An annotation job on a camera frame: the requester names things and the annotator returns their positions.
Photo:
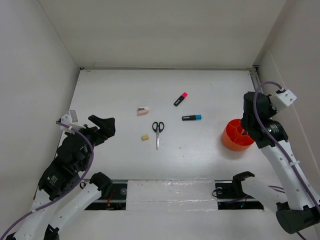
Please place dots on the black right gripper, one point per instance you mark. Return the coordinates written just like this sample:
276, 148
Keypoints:
272, 112

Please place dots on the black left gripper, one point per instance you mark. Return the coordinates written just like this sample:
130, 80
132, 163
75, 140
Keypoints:
107, 125

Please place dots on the pink white stapler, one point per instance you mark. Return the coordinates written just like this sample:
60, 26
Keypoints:
144, 110

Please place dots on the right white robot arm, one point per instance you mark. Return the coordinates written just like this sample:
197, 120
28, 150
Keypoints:
299, 207

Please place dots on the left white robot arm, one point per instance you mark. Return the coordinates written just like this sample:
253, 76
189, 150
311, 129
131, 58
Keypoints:
45, 221

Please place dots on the orange round organizer container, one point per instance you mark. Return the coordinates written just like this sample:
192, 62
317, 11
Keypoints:
233, 139

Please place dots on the yellow eraser block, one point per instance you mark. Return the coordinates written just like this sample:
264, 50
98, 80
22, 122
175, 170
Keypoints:
144, 137

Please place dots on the blue black highlighter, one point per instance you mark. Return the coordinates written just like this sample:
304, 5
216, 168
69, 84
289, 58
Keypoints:
192, 117

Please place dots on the pink black highlighter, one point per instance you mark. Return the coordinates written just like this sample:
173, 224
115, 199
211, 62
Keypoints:
180, 99

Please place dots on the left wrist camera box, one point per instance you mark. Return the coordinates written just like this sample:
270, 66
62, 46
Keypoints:
69, 122

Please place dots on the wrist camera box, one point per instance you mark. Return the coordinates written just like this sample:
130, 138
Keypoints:
282, 99
69, 122

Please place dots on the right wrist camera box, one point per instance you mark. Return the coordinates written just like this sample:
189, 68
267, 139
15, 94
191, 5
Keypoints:
282, 99

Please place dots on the black handled scissors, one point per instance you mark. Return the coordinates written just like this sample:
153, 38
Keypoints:
158, 127

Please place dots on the black front mounting rail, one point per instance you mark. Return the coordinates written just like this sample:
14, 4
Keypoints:
173, 196

